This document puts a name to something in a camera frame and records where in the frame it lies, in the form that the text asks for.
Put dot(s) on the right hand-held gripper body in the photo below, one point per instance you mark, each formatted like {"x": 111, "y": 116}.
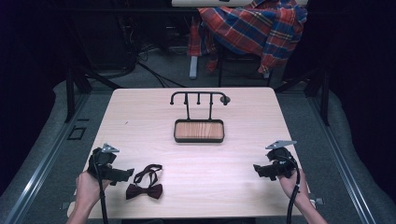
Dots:
{"x": 281, "y": 161}

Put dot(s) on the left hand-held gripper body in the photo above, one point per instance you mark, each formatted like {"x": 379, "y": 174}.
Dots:
{"x": 101, "y": 160}

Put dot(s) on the dark red bow tie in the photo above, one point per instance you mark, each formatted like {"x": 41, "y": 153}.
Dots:
{"x": 144, "y": 190}

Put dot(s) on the black hook rack wooden tray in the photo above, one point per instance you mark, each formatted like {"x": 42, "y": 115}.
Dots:
{"x": 199, "y": 130}

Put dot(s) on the person's right hand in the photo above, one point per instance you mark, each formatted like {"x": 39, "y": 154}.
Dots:
{"x": 291, "y": 186}

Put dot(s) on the person's left hand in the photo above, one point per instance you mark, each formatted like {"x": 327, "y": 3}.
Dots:
{"x": 88, "y": 189}

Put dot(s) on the black metal stand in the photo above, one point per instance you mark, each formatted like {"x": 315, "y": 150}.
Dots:
{"x": 323, "y": 99}
{"x": 74, "y": 90}

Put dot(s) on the black chair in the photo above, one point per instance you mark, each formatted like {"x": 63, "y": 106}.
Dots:
{"x": 243, "y": 60}

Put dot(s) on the red blue plaid shirt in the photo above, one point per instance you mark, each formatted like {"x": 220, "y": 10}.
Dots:
{"x": 255, "y": 28}

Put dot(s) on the metal table bracket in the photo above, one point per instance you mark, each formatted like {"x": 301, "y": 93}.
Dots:
{"x": 319, "y": 201}

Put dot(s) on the aluminium floor rail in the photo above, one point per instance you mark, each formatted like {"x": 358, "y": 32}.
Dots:
{"x": 43, "y": 161}
{"x": 342, "y": 161}

